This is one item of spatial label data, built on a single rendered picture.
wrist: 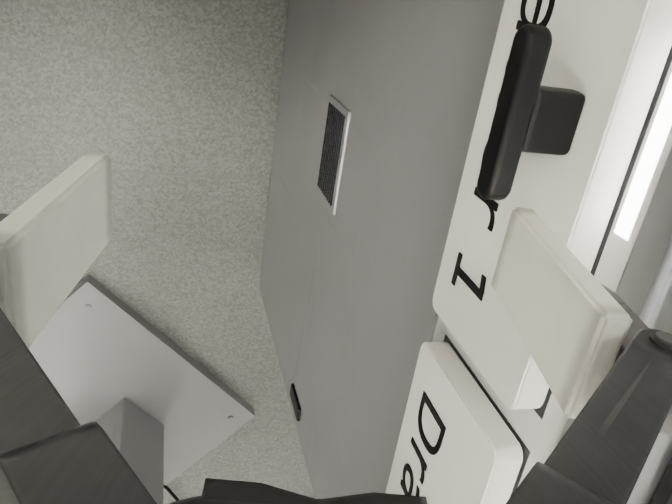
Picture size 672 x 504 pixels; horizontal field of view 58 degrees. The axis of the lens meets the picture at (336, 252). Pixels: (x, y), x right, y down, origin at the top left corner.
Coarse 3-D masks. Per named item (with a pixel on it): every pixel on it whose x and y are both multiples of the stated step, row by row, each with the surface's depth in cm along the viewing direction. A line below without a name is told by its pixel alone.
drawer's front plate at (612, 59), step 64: (512, 0) 32; (576, 0) 27; (640, 0) 23; (576, 64) 27; (640, 64) 24; (576, 128) 26; (640, 128) 25; (512, 192) 31; (576, 192) 26; (448, 256) 38; (576, 256) 27; (448, 320) 38; (512, 384) 31
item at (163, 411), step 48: (96, 288) 118; (48, 336) 120; (96, 336) 122; (144, 336) 125; (96, 384) 127; (144, 384) 130; (192, 384) 133; (144, 432) 127; (192, 432) 138; (144, 480) 116
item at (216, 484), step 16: (208, 480) 8; (224, 480) 8; (208, 496) 8; (224, 496) 8; (240, 496) 8; (256, 496) 8; (272, 496) 8; (288, 496) 8; (304, 496) 8; (352, 496) 8; (368, 496) 8; (384, 496) 8; (400, 496) 8; (416, 496) 9
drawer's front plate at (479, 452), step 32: (448, 352) 40; (416, 384) 42; (448, 384) 37; (416, 416) 42; (448, 416) 37; (480, 416) 34; (448, 448) 37; (480, 448) 34; (512, 448) 33; (416, 480) 42; (448, 480) 37; (480, 480) 33; (512, 480) 33
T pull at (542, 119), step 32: (544, 32) 24; (512, 64) 25; (544, 64) 25; (512, 96) 25; (544, 96) 25; (576, 96) 26; (512, 128) 25; (544, 128) 26; (512, 160) 26; (480, 192) 27
